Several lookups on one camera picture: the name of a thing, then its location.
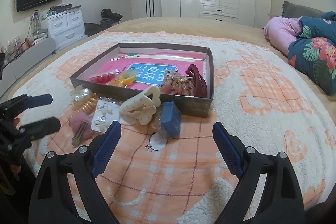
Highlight red hair accessory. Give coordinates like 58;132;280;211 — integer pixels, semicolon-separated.
87;72;119;85

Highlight yellow hair clip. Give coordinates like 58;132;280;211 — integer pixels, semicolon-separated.
107;71;137;88

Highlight cream claw hair clip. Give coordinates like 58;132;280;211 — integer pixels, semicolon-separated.
120;86;161;125

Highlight small blue jewelry box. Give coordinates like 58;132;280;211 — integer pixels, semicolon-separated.
159;102;181;139

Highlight maroon oval hair clip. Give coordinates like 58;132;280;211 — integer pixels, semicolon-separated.
186;64;207;98

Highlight beige beaded bow hair clip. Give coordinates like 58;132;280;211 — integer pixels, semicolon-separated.
159;70;195;96

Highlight person's left hand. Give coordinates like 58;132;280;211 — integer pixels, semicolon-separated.
12;118;20;127

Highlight grey chair back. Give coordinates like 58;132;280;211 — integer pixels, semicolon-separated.
1;38;56;97

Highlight pearl flower hair accessory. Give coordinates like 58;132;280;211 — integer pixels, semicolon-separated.
70;85;93;110

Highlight white earrings in plastic bag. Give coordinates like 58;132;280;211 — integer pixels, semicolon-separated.
91;97;121;134

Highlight white drawer cabinet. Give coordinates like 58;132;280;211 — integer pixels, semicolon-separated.
45;8;87;52

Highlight black set-top box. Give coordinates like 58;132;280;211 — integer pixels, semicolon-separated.
49;4;81;15

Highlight peach white plush blanket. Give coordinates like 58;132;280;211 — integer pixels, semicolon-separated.
17;32;335;223

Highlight pile of dark clothes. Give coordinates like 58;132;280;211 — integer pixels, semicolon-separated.
84;9;123;37

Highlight pink book with blue label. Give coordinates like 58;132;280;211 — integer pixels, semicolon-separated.
97;52;206;90

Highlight floral blue folded quilt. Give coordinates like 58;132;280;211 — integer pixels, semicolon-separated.
288;11;336;96

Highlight brown cardboard box tray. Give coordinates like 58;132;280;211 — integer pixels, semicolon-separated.
70;42;214;117

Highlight tan bed sheet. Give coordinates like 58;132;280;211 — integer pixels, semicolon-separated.
0;16;336;109

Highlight grey quilted headboard cover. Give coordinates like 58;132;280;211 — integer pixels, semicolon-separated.
281;1;325;18

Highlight peach spiral hair tie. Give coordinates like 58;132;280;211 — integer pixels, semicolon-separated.
72;93;99;115

